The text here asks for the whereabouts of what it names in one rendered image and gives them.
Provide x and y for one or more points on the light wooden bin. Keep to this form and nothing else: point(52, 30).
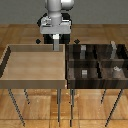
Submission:
point(33, 66)

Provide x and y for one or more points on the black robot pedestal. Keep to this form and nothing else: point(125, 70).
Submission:
point(66, 38)

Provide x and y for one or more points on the small pale lump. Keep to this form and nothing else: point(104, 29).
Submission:
point(116, 69)

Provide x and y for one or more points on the grey metal table leg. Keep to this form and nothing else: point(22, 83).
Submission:
point(72, 106)
point(113, 107)
point(103, 95)
point(16, 107)
point(59, 106)
point(26, 95)

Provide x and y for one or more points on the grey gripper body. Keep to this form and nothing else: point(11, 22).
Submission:
point(55, 28)

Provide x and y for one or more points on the dark wooden compartment bin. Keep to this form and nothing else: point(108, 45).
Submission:
point(96, 81)

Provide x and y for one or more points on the faint grey upright carton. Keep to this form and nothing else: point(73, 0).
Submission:
point(82, 52)

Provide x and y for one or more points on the grey milk carton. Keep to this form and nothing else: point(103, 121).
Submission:
point(57, 45)

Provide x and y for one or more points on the small grey block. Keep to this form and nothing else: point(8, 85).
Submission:
point(84, 73)

